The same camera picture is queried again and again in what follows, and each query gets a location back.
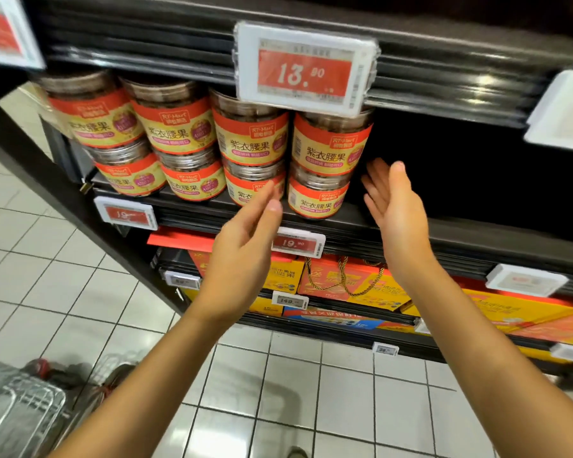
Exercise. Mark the person's right hand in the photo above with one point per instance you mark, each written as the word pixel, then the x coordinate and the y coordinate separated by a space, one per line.
pixel 401 224

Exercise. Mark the person's left hand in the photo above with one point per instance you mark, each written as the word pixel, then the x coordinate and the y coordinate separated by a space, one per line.
pixel 239 267

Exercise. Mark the row of small cashew jars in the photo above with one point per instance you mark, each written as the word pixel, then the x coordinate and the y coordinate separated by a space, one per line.
pixel 253 138

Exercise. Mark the black metal store shelf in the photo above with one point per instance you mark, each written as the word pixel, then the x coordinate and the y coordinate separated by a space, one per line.
pixel 449 81

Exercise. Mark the person's left forearm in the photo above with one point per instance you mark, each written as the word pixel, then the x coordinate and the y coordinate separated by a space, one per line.
pixel 143 396

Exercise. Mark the person's right forearm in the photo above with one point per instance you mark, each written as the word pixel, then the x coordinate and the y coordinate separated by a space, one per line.
pixel 497 377

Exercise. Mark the flat yellow box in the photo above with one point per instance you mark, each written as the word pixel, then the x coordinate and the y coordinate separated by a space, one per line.
pixel 263 306

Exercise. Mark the yellow gift box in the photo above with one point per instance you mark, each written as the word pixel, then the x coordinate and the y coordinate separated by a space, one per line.
pixel 285 274

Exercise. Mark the small white price tag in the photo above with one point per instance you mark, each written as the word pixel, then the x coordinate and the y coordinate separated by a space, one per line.
pixel 290 300
pixel 126 212
pixel 571 353
pixel 386 349
pixel 301 243
pixel 182 279
pixel 525 279

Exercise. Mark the flat blue box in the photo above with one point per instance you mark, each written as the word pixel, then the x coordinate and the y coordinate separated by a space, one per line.
pixel 344 321

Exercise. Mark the long orange yellow box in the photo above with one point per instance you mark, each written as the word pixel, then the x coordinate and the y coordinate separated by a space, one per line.
pixel 516 319

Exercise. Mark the large white price tag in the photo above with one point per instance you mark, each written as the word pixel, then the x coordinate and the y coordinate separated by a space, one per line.
pixel 5 28
pixel 306 69
pixel 565 109

